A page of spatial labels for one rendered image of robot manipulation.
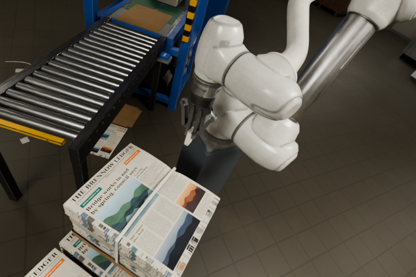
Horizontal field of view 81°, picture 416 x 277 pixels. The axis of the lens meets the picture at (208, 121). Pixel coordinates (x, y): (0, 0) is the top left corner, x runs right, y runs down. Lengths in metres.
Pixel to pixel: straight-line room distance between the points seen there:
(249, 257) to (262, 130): 1.31
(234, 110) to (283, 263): 1.47
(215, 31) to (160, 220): 0.54
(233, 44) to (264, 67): 0.09
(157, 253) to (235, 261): 1.27
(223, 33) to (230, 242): 1.66
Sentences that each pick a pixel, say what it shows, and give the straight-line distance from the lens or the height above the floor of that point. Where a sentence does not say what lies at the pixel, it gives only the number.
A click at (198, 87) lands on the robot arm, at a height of 1.40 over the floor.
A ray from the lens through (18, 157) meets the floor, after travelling 2.33.
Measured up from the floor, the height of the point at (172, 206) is 1.06.
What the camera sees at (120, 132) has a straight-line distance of 2.37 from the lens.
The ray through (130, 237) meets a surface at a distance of 0.76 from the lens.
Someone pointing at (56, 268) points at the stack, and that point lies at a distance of 1.00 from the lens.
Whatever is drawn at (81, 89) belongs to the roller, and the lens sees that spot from 1.57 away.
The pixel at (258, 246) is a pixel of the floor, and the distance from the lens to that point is 2.09.
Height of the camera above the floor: 1.77
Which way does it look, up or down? 42 degrees down
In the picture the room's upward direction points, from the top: 20 degrees clockwise
